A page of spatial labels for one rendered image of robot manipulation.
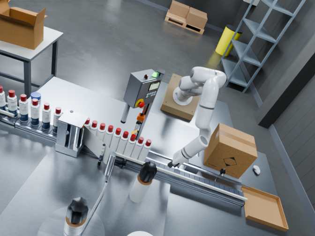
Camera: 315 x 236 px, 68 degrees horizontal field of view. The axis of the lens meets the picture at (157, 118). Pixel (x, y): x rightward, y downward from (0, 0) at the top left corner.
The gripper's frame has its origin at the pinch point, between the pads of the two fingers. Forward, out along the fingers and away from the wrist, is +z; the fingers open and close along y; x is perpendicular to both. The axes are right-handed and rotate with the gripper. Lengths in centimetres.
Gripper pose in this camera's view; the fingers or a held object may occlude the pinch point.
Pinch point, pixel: (170, 164)
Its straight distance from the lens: 164.0
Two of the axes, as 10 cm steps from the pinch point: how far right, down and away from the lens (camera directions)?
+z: -6.1, 5.8, 5.4
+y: -1.6, 5.8, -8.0
